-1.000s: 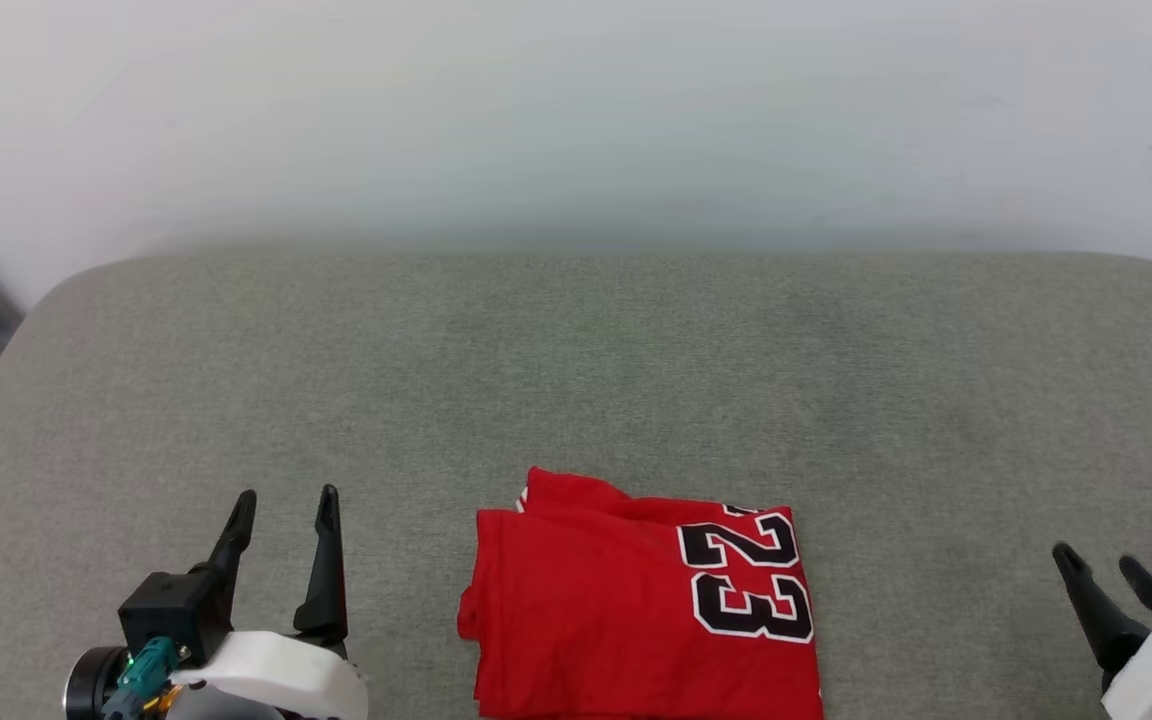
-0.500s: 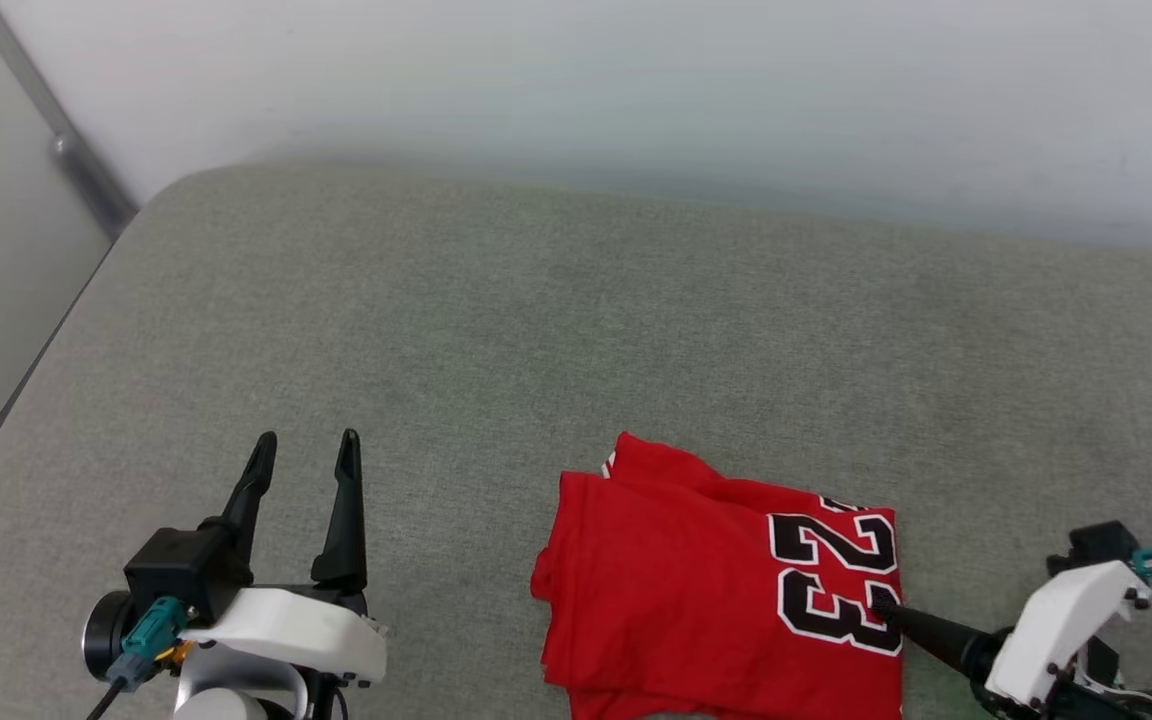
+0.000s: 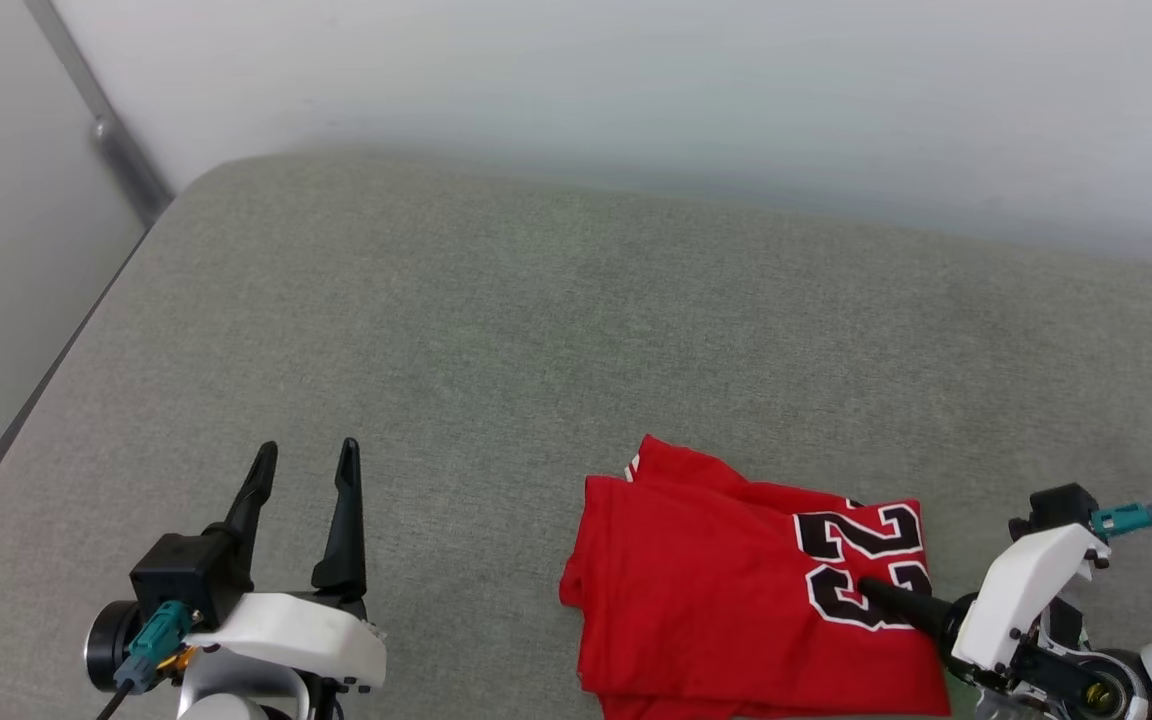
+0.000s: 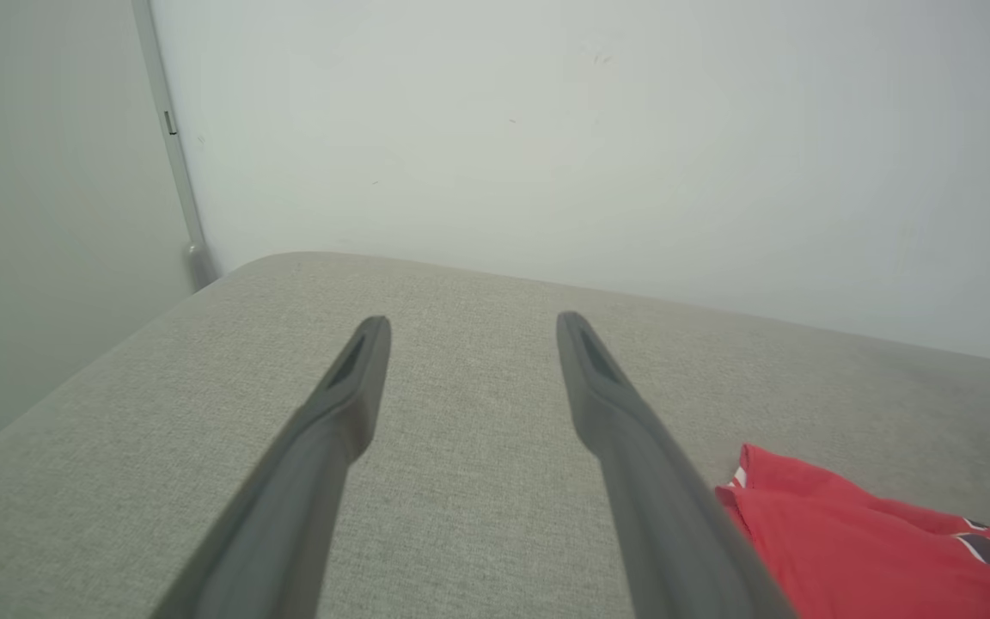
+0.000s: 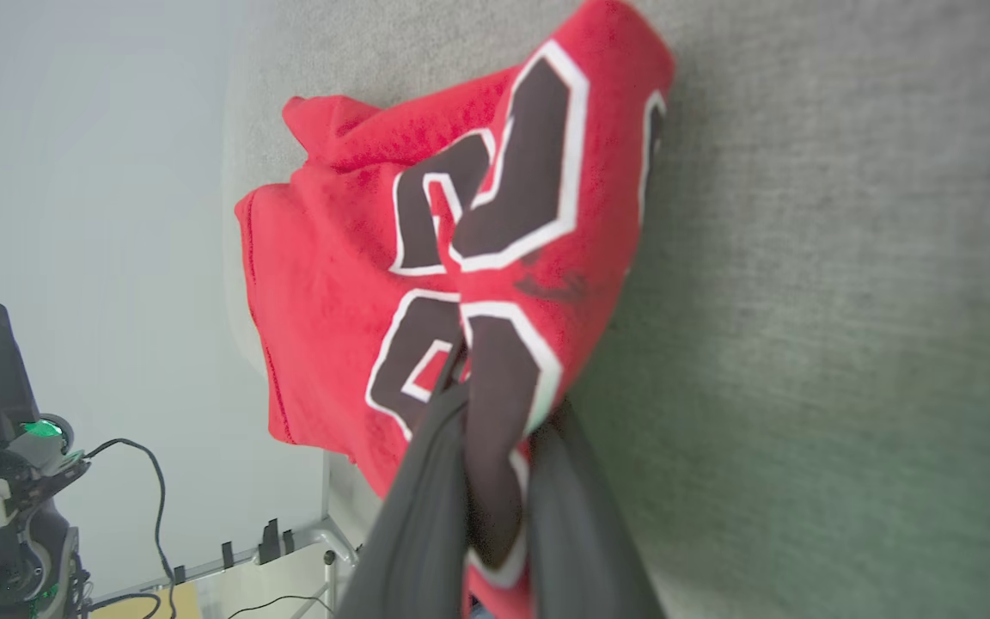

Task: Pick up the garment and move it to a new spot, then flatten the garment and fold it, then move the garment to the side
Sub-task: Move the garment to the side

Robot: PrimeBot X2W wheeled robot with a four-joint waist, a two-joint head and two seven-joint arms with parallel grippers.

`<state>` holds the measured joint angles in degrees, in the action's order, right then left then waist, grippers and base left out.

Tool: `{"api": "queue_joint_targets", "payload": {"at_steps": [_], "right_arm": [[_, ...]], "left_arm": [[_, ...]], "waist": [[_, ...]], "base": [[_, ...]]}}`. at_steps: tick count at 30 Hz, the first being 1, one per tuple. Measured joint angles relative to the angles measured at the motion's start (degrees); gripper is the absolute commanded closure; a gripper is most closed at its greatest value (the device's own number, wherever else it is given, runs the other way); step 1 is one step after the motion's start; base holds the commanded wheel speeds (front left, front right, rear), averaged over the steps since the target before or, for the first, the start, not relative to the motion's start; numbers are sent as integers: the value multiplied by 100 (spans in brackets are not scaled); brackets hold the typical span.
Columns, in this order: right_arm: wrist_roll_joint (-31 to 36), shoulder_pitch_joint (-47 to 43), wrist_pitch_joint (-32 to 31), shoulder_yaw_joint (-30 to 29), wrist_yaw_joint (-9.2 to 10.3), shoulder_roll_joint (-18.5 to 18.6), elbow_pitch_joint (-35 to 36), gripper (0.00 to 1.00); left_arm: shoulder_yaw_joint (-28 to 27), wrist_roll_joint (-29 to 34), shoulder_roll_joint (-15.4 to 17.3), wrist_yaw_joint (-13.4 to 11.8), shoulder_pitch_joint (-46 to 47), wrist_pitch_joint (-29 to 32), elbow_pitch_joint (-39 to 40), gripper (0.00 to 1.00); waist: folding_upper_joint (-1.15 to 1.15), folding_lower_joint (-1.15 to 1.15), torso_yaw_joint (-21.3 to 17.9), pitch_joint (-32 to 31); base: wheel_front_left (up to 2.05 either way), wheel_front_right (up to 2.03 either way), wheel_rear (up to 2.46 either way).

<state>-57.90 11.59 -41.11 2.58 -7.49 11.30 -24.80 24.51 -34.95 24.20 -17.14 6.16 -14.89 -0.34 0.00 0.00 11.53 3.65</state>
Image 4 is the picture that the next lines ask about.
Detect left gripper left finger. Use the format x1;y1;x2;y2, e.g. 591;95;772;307
151;315;393;619

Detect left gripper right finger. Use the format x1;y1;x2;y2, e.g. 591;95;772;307
556;311;797;619

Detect red basketball jersey white sleeves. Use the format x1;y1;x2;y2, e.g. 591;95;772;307
716;444;990;619

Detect grey metal wall strip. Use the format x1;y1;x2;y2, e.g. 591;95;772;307
130;0;219;293

